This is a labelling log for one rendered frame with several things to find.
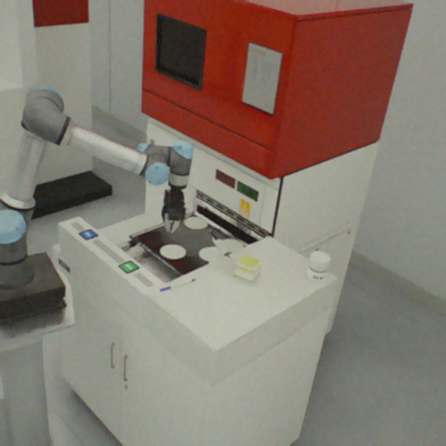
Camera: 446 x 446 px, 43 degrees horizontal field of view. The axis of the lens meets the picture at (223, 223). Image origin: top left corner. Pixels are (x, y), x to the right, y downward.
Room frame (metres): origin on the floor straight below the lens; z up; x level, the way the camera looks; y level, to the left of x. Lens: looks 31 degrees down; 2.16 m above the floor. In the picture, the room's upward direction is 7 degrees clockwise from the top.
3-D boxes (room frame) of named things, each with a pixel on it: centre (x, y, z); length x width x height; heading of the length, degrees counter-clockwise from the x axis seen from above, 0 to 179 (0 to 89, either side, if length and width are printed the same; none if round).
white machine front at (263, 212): (2.23, 0.10, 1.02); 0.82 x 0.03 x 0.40; 47
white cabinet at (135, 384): (1.81, 0.12, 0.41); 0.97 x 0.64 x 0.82; 47
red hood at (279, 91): (2.46, -0.11, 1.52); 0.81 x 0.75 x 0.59; 47
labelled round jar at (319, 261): (1.69, -0.36, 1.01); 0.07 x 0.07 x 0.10
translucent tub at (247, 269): (1.65, -0.11, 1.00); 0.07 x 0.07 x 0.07; 66
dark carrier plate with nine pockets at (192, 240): (1.94, 0.11, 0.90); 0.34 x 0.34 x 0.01; 47
